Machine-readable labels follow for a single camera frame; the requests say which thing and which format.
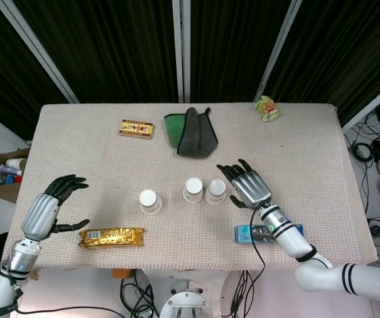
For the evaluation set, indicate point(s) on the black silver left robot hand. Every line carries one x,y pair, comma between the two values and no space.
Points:
39,212

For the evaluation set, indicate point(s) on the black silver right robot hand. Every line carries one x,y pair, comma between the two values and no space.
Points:
251,189

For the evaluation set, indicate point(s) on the white paper cup blue band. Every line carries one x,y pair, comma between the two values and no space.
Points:
150,202
215,192
193,190

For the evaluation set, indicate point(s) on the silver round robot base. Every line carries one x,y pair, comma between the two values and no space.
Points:
185,301

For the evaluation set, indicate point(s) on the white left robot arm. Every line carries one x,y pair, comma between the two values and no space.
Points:
21,255

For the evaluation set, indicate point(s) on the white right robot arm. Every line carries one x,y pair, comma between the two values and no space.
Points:
292,242

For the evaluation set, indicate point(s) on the blue cookie box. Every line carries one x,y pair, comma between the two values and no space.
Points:
243,233

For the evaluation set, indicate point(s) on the purple tube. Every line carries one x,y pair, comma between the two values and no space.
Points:
9,170

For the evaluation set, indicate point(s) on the white bottle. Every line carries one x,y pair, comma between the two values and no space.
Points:
16,163

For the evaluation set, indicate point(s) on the green grey folded cloth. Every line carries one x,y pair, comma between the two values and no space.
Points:
193,142

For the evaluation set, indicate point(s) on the gold foil snack package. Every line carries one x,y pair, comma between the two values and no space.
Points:
110,236

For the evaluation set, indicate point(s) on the crumpled green snack bag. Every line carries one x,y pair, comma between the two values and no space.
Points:
267,108

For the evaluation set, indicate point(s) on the beige waffle tablecloth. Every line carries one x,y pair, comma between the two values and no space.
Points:
110,165

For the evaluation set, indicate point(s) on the small orange block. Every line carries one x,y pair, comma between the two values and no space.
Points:
121,275

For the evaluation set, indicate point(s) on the small yellow red box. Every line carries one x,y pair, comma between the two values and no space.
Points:
135,129

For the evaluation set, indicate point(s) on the black curtain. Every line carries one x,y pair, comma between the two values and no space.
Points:
117,49

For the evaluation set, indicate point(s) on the grey metal frame post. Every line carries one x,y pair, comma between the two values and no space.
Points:
41,49
277,49
180,49
372,102

